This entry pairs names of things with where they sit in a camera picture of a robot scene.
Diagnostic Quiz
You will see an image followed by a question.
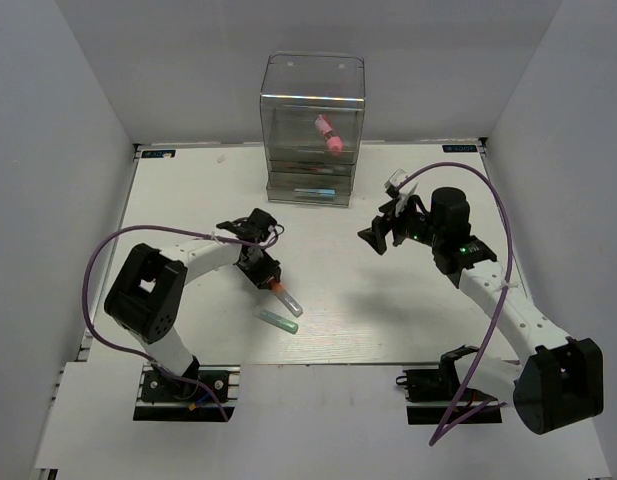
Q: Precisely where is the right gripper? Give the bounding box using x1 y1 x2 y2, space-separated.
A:
359 192 445 254

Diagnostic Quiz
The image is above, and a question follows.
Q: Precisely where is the orange capped highlighter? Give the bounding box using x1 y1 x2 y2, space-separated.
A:
270 281 303 318

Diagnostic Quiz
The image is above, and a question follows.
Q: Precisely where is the light blue highlighter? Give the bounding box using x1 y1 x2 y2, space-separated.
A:
293 188 337 202

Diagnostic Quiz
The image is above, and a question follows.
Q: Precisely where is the pink capped marker bottle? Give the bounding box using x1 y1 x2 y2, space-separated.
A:
314 114 343 154

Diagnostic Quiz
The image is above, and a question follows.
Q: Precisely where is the clear acrylic drawer organizer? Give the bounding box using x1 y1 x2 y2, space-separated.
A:
259 51 366 207

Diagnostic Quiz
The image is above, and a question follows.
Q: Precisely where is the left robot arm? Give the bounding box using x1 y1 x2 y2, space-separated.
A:
104 208 281 399

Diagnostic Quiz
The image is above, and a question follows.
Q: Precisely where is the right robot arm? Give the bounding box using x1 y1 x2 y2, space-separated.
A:
358 186 604 434

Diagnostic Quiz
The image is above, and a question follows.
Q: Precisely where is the green capped highlighter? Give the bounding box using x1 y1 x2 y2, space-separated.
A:
254 309 299 335

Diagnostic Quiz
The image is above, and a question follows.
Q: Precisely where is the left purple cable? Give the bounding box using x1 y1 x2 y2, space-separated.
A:
82 223 282 420

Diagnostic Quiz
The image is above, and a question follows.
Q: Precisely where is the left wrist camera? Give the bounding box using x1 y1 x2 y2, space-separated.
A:
216 208 278 243

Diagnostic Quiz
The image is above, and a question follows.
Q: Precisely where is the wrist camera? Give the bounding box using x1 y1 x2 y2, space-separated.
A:
384 169 418 217
216 208 278 243

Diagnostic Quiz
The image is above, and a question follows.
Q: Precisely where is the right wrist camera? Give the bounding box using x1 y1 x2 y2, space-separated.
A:
384 169 418 217

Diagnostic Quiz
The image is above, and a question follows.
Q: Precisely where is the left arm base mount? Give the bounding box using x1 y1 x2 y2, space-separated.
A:
133 365 240 423

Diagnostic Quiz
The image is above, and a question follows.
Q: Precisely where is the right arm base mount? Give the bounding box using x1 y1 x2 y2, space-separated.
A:
395 346 502 426

